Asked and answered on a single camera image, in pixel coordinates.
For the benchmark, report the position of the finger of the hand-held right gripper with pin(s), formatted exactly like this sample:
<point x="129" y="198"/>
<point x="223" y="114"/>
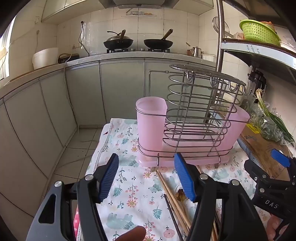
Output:
<point x="281" y="158"/>
<point x="253" y="169"/>

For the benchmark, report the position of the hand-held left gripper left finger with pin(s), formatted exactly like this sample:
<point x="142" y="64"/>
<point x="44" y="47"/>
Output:
<point x="108" y="178"/>

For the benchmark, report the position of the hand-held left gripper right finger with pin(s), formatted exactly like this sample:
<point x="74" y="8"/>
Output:
<point x="185" y="180"/>

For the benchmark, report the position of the pink plastic drip tray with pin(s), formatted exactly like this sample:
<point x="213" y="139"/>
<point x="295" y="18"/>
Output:
<point x="148" y="162"/>

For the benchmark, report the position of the person's right hand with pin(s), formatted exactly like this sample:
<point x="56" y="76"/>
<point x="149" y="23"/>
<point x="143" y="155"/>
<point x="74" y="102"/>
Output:
<point x="275" y="227"/>

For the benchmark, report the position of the person's left hand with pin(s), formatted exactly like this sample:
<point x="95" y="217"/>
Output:
<point x="135" y="234"/>

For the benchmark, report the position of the floral printed cloth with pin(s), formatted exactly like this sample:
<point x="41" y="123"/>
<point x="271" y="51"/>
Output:
<point x="134" y="185"/>

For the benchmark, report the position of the plastic bag of greens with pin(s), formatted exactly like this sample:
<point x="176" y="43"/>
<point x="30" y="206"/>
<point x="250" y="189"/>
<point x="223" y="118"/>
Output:
<point x="266" y="127"/>

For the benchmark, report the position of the green onions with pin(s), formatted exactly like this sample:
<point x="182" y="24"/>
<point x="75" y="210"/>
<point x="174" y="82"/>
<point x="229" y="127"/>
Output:
<point x="270" y="113"/>

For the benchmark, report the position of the pink printed cloth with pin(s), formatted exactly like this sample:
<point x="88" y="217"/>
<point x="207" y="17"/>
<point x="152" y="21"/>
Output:
<point x="76" y="222"/>

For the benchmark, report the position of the black blender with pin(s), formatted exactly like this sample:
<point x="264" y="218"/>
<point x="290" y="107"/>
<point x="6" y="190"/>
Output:
<point x="256" y="78"/>

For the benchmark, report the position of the grey kitchen cabinet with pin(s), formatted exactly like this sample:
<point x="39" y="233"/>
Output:
<point x="120" y="88"/>

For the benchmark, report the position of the white lidded container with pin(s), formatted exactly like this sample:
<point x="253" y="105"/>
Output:
<point x="208" y="57"/>

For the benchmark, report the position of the small black appliance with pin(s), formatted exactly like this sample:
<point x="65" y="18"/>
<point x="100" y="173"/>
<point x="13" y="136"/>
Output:
<point x="69" y="59"/>

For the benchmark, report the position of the green plastic basket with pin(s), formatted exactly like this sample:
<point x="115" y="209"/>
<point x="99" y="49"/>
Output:
<point x="256" y="32"/>

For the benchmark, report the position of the gas stove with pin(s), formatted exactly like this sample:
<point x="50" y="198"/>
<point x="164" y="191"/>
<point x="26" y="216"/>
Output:
<point x="138" y="49"/>

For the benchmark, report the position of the white rice cooker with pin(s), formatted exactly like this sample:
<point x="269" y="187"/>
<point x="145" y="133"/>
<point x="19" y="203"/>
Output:
<point x="45" y="59"/>

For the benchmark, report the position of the black wok with lid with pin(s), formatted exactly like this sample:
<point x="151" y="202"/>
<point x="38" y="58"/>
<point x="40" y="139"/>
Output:
<point x="118" y="42"/>

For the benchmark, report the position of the metal shelf rack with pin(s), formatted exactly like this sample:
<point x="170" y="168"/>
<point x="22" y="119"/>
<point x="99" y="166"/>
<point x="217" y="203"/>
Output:
<point x="219" y="34"/>

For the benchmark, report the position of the metal mesh strainer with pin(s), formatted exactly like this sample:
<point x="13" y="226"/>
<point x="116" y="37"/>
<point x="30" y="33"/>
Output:
<point x="216" y="24"/>

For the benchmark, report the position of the window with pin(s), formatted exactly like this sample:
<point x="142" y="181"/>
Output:
<point x="7" y="46"/>

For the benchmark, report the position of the range hood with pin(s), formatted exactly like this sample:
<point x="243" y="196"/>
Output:
<point x="136" y="2"/>

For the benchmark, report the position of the glass wall shelf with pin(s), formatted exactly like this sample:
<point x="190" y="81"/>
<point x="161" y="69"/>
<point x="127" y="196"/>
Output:
<point x="138" y="14"/>

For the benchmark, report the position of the upper wall cabinet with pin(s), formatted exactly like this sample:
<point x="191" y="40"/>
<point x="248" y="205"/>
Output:
<point x="69" y="11"/>
<point x="189" y="5"/>

